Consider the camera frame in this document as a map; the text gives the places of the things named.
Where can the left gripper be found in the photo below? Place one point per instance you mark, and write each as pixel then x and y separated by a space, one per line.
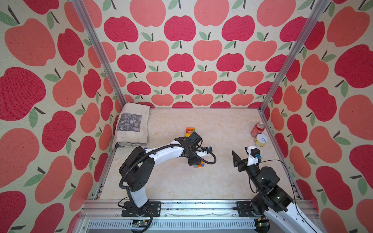
pixel 194 162

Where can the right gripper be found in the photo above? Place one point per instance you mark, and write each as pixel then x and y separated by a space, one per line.
pixel 239 161

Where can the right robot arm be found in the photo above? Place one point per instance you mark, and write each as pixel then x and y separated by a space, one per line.
pixel 270 200

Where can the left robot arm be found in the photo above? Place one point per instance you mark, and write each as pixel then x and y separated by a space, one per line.
pixel 137 168

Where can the yellow tin can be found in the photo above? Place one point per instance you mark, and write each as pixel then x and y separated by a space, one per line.
pixel 261 140

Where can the red soda can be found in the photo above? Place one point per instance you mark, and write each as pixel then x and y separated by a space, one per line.
pixel 258 129

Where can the folded beige towel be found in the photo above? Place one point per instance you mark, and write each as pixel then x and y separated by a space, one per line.
pixel 132 126

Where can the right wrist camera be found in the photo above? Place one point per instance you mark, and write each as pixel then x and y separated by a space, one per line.
pixel 254 157

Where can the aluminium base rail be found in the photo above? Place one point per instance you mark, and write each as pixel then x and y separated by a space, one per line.
pixel 196 216

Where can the left frame post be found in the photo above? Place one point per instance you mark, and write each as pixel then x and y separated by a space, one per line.
pixel 99 49

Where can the frame post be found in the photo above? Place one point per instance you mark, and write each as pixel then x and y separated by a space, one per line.
pixel 316 13
pixel 99 49

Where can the right frame post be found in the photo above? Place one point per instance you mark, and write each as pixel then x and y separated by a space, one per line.
pixel 316 13

